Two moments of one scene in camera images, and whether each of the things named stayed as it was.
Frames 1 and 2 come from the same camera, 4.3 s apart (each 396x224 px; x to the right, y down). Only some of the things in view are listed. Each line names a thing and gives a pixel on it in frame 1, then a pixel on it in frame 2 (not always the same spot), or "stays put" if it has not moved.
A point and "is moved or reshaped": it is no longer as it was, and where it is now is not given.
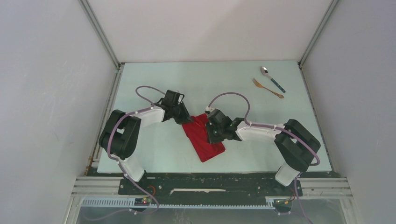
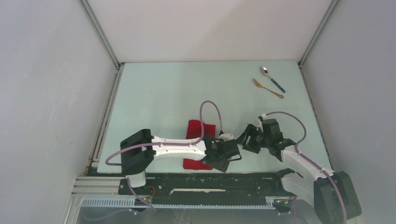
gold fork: x=259 y=85 stays put
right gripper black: x=212 y=139 to x=250 y=130
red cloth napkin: x=196 y=131 is moved or reshaped
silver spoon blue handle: x=265 y=72 stays put
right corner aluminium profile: x=308 y=90 stays put
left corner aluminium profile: x=99 y=31 stays put
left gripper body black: x=175 y=108 to x=221 y=164
